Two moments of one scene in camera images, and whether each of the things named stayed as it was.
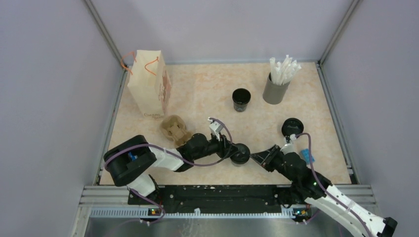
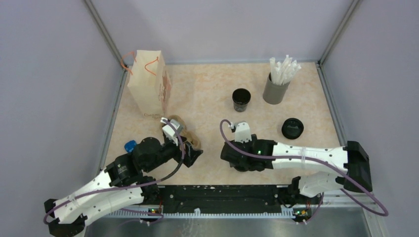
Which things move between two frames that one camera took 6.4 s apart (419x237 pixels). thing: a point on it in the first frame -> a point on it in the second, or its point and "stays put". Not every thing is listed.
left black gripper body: [215, 146] -> [169, 150]
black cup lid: [292, 126] stays put
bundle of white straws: [282, 74] stays put
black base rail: [213, 198] stays put
